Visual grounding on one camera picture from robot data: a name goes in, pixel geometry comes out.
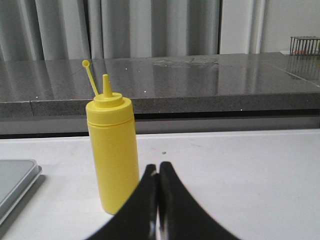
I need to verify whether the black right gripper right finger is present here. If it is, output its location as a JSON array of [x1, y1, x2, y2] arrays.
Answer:
[[158, 161, 238, 240]]

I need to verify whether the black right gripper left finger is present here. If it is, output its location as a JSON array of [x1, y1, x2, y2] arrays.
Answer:
[[88, 164, 159, 240]]

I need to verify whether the yellow squeeze bottle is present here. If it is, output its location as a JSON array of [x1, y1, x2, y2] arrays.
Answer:
[[82, 60, 140, 215]]

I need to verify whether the digital kitchen scale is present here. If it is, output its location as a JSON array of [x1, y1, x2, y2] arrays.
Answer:
[[0, 159, 42, 223]]

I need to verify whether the grey stone counter ledge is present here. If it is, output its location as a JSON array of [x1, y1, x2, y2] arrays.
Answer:
[[0, 52, 320, 118]]

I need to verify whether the grey curtain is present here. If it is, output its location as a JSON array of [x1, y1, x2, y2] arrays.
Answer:
[[0, 0, 266, 61]]

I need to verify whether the metal wire rack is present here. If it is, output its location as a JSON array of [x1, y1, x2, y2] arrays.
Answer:
[[289, 36, 320, 56]]

